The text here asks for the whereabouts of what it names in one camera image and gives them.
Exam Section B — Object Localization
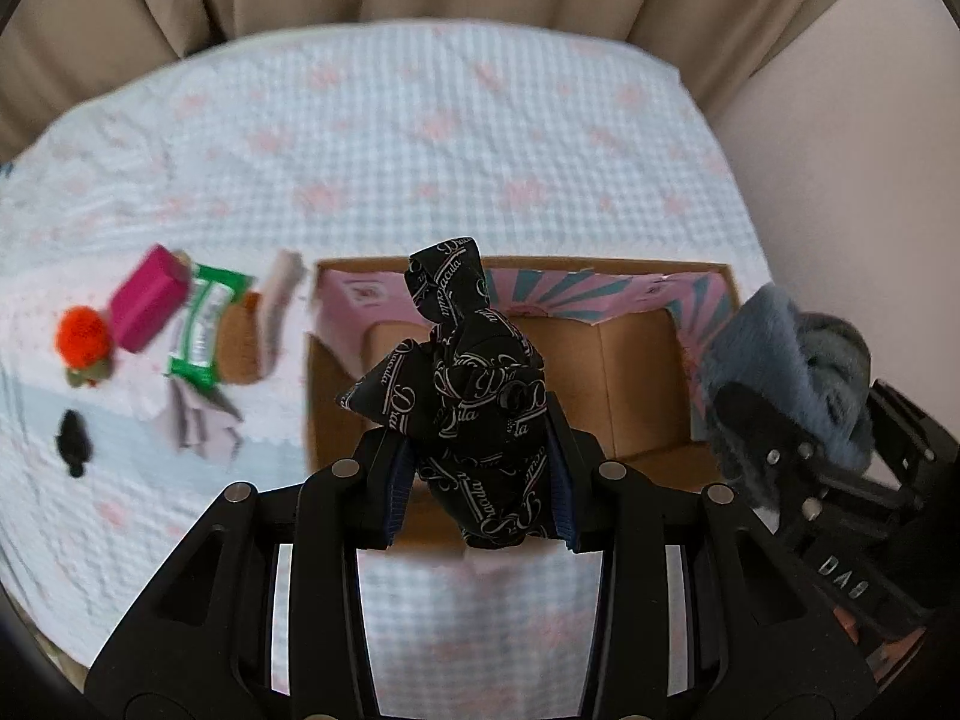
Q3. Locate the dark grey fuzzy sock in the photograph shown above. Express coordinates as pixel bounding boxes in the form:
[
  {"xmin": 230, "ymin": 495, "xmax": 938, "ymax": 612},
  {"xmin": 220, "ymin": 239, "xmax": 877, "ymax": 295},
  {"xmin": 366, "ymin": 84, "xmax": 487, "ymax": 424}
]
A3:
[{"xmin": 700, "ymin": 283, "xmax": 872, "ymax": 509}]

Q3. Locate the black patterned fabric bow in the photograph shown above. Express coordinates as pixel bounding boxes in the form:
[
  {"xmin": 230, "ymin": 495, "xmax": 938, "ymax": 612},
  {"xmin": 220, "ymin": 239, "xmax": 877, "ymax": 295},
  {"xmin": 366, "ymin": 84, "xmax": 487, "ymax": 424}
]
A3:
[{"xmin": 338, "ymin": 238, "xmax": 555, "ymax": 550}]

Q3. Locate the green wet wipes pack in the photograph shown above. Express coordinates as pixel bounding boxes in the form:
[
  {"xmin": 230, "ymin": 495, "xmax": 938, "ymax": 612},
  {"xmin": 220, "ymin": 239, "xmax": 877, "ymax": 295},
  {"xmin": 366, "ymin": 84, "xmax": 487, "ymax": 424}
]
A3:
[{"xmin": 167, "ymin": 263, "xmax": 252, "ymax": 392}]

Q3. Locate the magenta pouch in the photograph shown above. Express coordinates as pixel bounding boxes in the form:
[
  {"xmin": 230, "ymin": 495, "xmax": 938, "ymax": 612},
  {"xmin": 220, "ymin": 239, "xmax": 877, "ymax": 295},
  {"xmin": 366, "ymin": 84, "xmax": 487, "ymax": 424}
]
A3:
[{"xmin": 107, "ymin": 245, "xmax": 190, "ymax": 353}]

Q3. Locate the brown plush toy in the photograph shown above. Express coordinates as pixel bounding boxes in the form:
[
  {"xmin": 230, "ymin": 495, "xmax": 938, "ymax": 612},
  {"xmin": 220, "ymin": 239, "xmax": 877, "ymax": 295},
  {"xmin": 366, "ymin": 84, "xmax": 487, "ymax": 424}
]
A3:
[{"xmin": 215, "ymin": 291, "xmax": 260, "ymax": 385}]

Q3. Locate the pink patterned cardboard box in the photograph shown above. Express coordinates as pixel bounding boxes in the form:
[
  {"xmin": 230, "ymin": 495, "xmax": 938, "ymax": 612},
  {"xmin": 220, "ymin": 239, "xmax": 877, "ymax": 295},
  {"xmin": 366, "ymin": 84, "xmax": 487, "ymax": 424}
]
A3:
[{"xmin": 308, "ymin": 239, "xmax": 737, "ymax": 548}]

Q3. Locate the orange plush strawberry toy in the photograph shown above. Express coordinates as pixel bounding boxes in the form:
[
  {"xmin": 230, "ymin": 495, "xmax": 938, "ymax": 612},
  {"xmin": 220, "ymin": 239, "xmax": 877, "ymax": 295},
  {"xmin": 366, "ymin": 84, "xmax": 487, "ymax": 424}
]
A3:
[{"xmin": 53, "ymin": 305, "xmax": 112, "ymax": 388}]

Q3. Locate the grey cloth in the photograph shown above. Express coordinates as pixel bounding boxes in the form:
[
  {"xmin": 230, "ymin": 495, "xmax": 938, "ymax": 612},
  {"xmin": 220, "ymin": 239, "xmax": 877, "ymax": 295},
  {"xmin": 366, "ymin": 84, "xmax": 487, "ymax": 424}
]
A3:
[{"xmin": 151, "ymin": 377, "xmax": 242, "ymax": 463}]

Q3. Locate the light blue checkered bedspread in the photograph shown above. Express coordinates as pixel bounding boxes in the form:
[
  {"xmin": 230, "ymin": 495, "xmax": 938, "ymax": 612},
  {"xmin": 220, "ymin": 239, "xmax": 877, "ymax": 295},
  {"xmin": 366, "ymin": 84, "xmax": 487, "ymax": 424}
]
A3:
[{"xmin": 0, "ymin": 18, "xmax": 775, "ymax": 720}]

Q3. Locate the small black fabric item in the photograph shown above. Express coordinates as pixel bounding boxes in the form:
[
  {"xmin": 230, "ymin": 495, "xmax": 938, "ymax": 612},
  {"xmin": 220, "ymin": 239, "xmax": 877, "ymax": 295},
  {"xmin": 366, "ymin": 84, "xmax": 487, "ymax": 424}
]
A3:
[{"xmin": 55, "ymin": 410, "xmax": 93, "ymax": 478}]

